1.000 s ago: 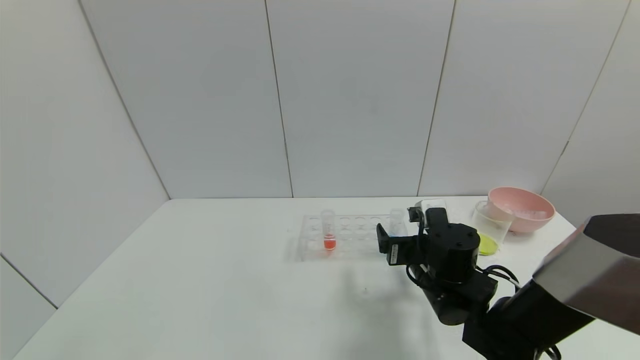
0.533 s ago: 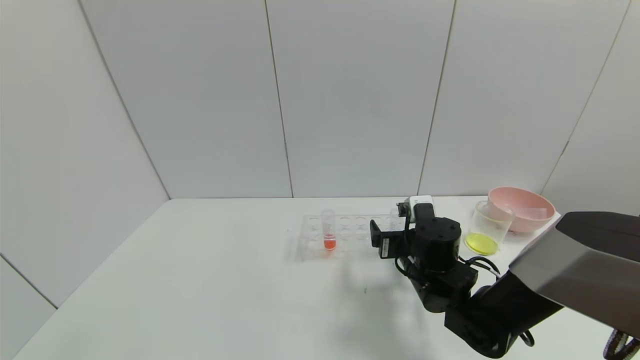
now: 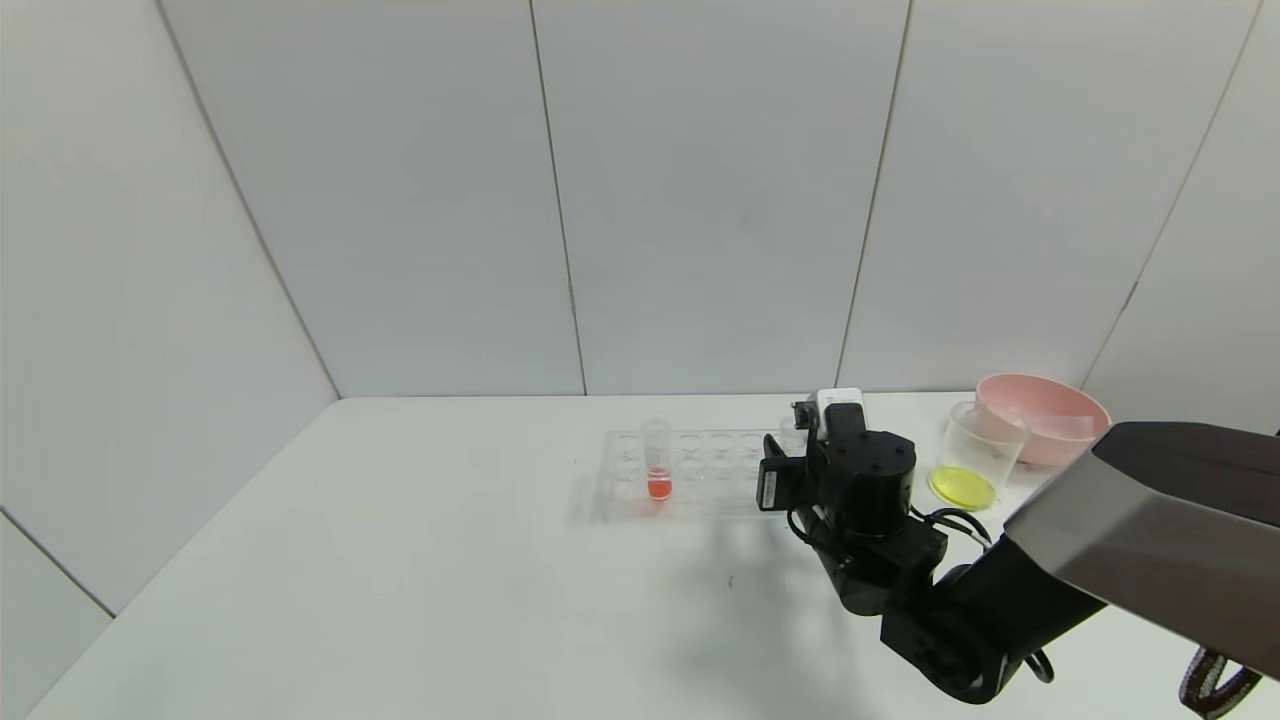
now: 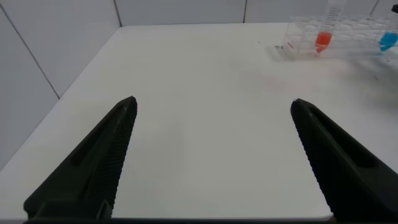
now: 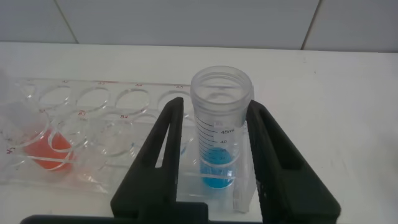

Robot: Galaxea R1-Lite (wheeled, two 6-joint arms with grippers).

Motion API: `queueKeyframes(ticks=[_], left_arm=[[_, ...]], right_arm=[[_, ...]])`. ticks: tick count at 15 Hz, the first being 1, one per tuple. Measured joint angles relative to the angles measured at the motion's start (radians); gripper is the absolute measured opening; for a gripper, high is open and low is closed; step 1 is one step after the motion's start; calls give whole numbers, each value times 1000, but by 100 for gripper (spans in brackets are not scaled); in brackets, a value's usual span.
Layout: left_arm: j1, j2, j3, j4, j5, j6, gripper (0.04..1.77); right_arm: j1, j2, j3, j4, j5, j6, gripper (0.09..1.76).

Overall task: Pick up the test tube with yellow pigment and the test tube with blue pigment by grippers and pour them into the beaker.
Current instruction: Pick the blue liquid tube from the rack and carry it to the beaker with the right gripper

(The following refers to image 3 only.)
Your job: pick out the black and silver right robot arm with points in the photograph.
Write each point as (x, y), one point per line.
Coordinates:
(1150, 530)

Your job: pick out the test tube with red liquid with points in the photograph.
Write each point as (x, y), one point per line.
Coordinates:
(658, 487)

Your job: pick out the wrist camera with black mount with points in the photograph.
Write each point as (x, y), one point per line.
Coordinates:
(838, 400)

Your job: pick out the pink bowl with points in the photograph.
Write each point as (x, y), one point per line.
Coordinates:
(1040, 395)

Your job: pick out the test tube with yellow pigment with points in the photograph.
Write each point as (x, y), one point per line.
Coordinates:
(1060, 428)

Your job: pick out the clear plastic test tube rack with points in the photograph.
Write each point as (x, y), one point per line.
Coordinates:
(700, 470)

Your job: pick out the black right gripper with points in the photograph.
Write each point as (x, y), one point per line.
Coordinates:
(771, 486)

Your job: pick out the clear plastic beaker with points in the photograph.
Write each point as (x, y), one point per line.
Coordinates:
(965, 485)

